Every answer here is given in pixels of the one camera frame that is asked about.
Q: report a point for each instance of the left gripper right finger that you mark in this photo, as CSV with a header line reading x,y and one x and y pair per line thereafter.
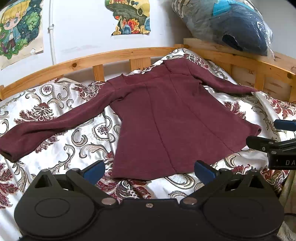
x,y
213,181

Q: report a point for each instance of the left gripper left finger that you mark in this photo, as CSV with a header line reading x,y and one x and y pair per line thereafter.
x,y
84,182

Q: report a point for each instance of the white floral bedspread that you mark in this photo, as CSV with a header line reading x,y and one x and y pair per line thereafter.
x,y
97,139

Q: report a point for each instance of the maroon long-sleeve top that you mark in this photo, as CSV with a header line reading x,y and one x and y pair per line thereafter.
x,y
168,121

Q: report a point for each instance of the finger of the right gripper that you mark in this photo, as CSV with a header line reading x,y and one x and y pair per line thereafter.
x,y
287,125
260,144

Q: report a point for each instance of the blond cartoon boy poster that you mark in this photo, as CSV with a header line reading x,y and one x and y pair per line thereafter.
x,y
21,31

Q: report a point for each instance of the white wall pipe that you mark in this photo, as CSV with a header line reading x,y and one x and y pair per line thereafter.
x,y
51,33

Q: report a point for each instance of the plastic-wrapped blue bedding bag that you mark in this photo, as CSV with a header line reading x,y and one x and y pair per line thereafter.
x,y
236,24

